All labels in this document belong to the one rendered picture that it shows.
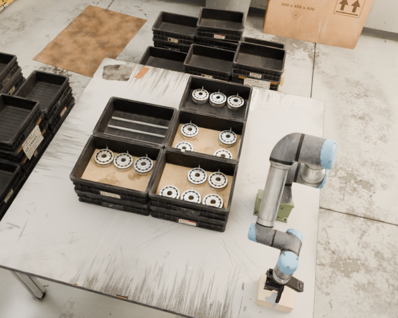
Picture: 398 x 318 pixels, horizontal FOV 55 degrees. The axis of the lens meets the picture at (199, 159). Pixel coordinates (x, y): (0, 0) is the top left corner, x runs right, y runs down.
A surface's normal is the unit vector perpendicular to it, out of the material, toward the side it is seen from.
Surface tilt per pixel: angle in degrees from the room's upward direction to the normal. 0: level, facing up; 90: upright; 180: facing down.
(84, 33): 0
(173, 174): 0
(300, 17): 75
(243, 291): 0
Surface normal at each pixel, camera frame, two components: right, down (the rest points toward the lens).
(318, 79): 0.05, -0.61
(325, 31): -0.21, 0.54
